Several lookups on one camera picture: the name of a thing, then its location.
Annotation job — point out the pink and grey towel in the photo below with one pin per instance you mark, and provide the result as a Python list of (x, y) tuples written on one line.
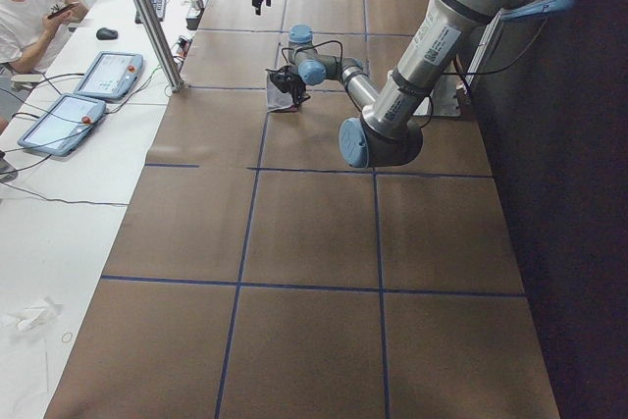
[(277, 102)]

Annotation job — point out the black tray on table edge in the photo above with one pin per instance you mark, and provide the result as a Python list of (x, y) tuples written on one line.
[(195, 13)]

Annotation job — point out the black computer mouse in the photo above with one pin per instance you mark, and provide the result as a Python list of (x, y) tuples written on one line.
[(106, 34)]

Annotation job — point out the far blue teach pendant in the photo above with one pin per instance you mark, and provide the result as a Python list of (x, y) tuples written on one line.
[(110, 76)]

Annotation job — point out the blue teach pendant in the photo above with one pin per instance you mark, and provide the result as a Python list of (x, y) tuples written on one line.
[(110, 76), (61, 129)]

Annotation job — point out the seated person in white shirt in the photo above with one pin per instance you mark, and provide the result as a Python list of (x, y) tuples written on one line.
[(34, 32)]

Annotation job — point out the near blue teach pendant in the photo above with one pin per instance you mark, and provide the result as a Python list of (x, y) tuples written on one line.
[(61, 129)]

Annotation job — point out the crumpled white tissue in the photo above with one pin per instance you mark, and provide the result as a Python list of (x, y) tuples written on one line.
[(40, 313)]

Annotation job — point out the aluminium frame post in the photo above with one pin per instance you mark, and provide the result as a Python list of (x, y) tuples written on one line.
[(159, 43)]

